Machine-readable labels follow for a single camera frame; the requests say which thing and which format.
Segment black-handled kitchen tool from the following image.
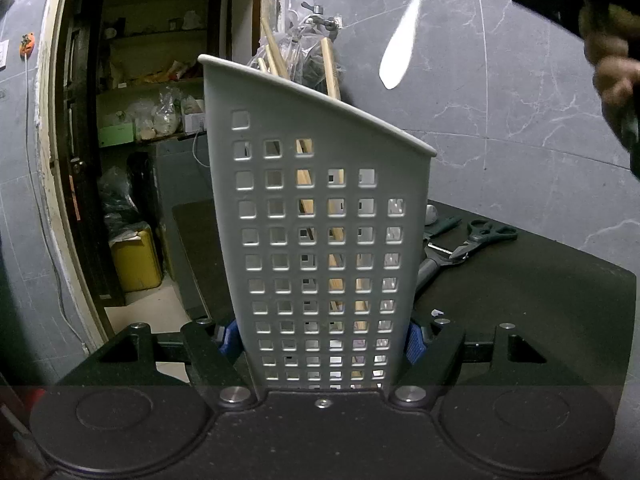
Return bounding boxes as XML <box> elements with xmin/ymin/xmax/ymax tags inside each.
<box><xmin>414</xmin><ymin>242</ymin><xmax>468</xmax><ymax>293</ymax></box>

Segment dark wooden door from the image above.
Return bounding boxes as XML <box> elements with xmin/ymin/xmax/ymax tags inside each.
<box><xmin>55</xmin><ymin>0</ymin><xmax>126</xmax><ymax>306</ymax></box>

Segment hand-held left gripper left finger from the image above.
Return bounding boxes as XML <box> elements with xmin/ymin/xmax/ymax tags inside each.
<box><xmin>97</xmin><ymin>319</ymin><xmax>256</xmax><ymax>408</ymax></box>

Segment grey perforated utensil basket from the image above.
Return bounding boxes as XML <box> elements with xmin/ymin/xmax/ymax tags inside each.
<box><xmin>197</xmin><ymin>53</ymin><xmax>438</xmax><ymax>396</ymax></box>

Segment dark grey cabinet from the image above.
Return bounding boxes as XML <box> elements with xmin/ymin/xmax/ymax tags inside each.
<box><xmin>150</xmin><ymin>132</ymin><xmax>236</xmax><ymax>311</ymax></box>

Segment blue-handled metal spoon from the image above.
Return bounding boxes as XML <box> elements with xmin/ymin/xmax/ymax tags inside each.
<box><xmin>378</xmin><ymin>0</ymin><xmax>437</xmax><ymax>90</ymax></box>

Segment clear plastic bag on shelf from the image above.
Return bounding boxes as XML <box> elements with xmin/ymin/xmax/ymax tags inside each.
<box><xmin>135</xmin><ymin>87</ymin><xmax>183</xmax><ymax>141</ymax></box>

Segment green-handled scissors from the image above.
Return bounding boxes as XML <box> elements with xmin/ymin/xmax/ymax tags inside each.
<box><xmin>449</xmin><ymin>219</ymin><xmax>519</xmax><ymax>262</ymax></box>

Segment metal wall tap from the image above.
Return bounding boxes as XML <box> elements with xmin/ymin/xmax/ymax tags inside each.
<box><xmin>301</xmin><ymin>2</ymin><xmax>345</xmax><ymax>36</ymax></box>

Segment white door frame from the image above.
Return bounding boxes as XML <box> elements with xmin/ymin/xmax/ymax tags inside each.
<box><xmin>32</xmin><ymin>0</ymin><xmax>281</xmax><ymax>341</ymax></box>

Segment green box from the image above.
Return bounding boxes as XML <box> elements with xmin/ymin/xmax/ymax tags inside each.
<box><xmin>98</xmin><ymin>122</ymin><xmax>136</xmax><ymax>148</ymax></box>

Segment white cable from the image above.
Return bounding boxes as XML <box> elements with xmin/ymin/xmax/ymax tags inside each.
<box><xmin>22</xmin><ymin>55</ymin><xmax>93</xmax><ymax>351</ymax></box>

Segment yellow jerry can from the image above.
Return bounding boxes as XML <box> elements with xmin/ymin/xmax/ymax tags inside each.
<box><xmin>110</xmin><ymin>225</ymin><xmax>163</xmax><ymax>293</ymax></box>

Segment wooden storage shelves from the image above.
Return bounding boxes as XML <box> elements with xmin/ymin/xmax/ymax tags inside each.
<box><xmin>97</xmin><ymin>0</ymin><xmax>231</xmax><ymax>147</ymax></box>

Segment person's right hand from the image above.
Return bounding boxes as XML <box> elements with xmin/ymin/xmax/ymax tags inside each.
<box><xmin>579</xmin><ymin>0</ymin><xmax>640</xmax><ymax>151</ymax></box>

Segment thin white wire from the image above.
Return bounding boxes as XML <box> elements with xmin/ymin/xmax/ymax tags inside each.
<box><xmin>192</xmin><ymin>130</ymin><xmax>211</xmax><ymax>167</ymax></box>

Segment plastic bag of dark contents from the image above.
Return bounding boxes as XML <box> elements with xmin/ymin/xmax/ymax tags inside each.
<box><xmin>287</xmin><ymin>25</ymin><xmax>346</xmax><ymax>97</ymax></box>

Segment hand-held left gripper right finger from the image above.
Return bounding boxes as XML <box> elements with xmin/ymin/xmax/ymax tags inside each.
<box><xmin>387</xmin><ymin>317</ymin><xmax>549</xmax><ymax>408</ymax></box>

